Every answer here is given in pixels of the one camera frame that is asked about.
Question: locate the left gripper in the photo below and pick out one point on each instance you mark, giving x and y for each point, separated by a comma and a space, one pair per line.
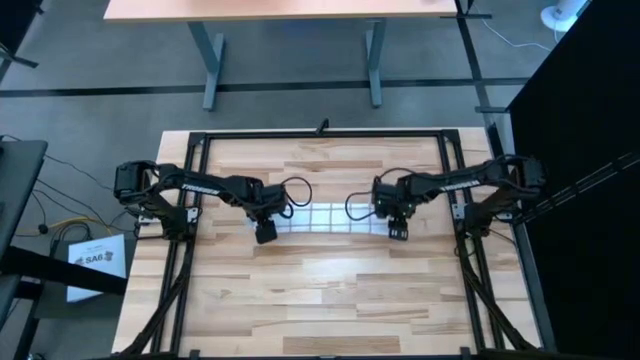
267, 202

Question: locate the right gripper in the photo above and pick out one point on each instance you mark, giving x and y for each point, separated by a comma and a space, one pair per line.
395, 200

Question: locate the white towel with orange checks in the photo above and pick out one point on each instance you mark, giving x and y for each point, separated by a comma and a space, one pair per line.
325, 220

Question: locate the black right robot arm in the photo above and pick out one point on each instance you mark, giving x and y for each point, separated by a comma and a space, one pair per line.
460, 186

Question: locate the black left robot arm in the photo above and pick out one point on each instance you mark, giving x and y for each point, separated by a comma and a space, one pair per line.
200, 187

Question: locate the white power strip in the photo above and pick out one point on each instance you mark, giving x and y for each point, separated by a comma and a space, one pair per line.
147, 217

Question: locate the black floor strip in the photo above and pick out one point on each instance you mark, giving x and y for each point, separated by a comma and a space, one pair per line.
472, 50
125, 91

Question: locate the white paper sign SA6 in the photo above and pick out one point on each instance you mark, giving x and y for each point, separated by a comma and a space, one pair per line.
97, 265

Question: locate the light wood desk grey legs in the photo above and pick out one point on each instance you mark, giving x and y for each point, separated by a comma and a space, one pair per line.
280, 9

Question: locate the black beam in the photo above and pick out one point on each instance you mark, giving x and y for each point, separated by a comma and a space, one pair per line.
60, 272

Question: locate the black partition panel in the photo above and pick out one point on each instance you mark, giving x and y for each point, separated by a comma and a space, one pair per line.
15, 20
590, 100

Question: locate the dark grey desk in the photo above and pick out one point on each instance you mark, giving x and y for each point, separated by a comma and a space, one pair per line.
17, 185

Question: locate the black stand leg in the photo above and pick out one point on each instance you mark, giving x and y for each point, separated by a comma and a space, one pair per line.
20, 61

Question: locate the black aluminium table frame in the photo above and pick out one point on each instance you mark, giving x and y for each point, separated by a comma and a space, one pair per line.
325, 134

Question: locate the small black bracket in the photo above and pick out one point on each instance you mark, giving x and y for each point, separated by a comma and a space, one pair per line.
323, 126

